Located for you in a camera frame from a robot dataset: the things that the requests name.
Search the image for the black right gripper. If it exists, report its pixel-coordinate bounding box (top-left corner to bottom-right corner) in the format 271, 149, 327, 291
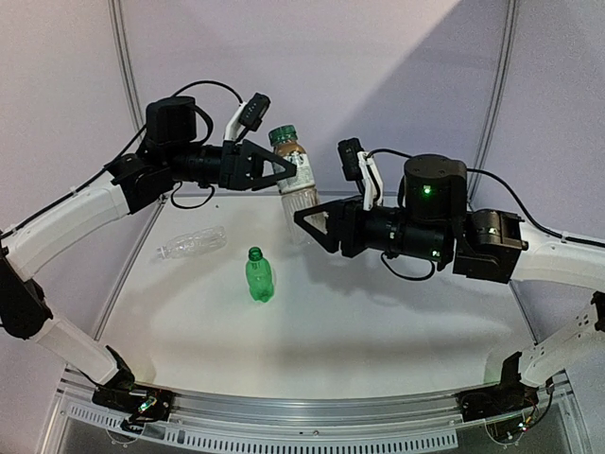
292, 196, 447, 264

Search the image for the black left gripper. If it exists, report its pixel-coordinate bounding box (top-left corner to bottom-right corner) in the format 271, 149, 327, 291
165, 136, 300, 190

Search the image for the coffee bottle with dark cap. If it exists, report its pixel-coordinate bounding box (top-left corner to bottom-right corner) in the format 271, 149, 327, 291
268, 125, 320, 245

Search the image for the green plastic bottle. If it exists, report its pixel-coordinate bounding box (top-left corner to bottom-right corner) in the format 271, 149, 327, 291
245, 246, 274, 303

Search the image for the clear plastic bottle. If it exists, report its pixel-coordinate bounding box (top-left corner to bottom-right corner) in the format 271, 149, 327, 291
157, 226, 227, 260

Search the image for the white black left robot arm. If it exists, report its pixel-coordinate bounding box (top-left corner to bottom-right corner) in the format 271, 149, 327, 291
1, 94, 296, 410

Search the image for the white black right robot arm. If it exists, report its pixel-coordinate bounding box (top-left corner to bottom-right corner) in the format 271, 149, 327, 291
294, 152, 604, 412

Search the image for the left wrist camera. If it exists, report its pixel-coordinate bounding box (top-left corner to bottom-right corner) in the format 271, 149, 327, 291
223, 93, 270, 143

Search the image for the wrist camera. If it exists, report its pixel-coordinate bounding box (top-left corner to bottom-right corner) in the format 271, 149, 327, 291
337, 138, 384, 211
223, 93, 270, 143

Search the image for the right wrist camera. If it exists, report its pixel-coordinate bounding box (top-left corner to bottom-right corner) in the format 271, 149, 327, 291
337, 138, 384, 211

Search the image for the aluminium frame rail left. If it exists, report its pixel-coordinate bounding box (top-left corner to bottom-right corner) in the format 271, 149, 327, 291
92, 199, 165, 341

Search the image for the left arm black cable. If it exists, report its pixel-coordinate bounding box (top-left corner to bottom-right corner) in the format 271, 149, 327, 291
0, 79, 247, 240

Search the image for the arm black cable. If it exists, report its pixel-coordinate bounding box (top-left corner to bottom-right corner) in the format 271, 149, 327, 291
363, 148, 605, 283
0, 79, 247, 240

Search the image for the aluminium frame post left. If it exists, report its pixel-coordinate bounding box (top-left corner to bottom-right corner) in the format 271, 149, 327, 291
107, 0, 144, 131

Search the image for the aluminium frame post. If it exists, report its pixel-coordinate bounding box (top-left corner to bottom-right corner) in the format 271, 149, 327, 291
465, 0, 519, 204
107, 0, 144, 131

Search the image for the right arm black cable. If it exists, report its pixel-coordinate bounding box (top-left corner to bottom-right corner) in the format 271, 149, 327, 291
363, 148, 605, 283

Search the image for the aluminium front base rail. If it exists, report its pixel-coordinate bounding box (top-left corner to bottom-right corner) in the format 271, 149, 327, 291
38, 369, 593, 453

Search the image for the aluminium frame post right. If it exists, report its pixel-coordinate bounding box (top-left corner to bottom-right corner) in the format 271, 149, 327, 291
465, 0, 519, 204

